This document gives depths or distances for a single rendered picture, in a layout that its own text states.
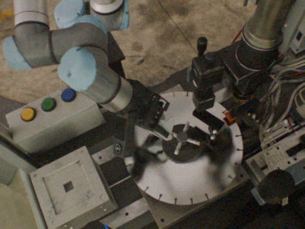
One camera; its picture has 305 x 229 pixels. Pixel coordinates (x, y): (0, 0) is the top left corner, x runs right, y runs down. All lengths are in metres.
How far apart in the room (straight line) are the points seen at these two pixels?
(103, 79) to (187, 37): 1.70
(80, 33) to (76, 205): 0.47
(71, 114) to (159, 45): 1.33
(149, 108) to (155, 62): 1.45
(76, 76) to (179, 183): 0.40
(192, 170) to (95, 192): 0.28
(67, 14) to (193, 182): 0.71
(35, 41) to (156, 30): 1.68
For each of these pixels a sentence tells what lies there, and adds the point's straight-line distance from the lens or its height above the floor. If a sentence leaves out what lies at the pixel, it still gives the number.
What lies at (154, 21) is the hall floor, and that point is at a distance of 2.39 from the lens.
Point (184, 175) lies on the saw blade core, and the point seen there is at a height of 0.95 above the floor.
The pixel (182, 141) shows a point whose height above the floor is 1.00.
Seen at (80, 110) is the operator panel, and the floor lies 0.90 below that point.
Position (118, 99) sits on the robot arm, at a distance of 0.65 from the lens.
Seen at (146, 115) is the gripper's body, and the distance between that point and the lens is 0.71.
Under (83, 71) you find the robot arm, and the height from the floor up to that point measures 1.29.
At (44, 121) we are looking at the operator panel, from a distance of 1.04.
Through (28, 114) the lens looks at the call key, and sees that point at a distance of 1.06.
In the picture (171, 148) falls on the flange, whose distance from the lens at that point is 0.85.
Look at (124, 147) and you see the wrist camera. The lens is 0.72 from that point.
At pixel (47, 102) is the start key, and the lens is 1.05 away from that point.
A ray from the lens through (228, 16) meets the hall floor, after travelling 2.43.
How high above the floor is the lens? 1.76
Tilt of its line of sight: 64 degrees down
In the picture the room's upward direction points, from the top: 8 degrees counter-clockwise
